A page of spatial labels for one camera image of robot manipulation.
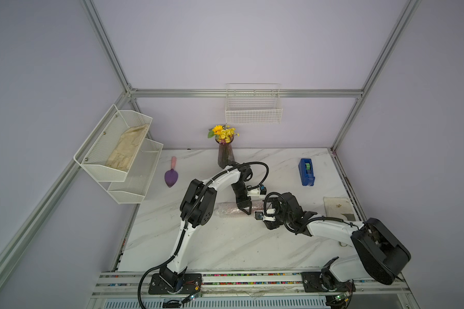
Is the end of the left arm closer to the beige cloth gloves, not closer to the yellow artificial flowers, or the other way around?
the yellow artificial flowers

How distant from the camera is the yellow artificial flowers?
95 cm

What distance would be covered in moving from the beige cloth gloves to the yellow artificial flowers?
301 mm

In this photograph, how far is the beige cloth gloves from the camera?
0.75 m
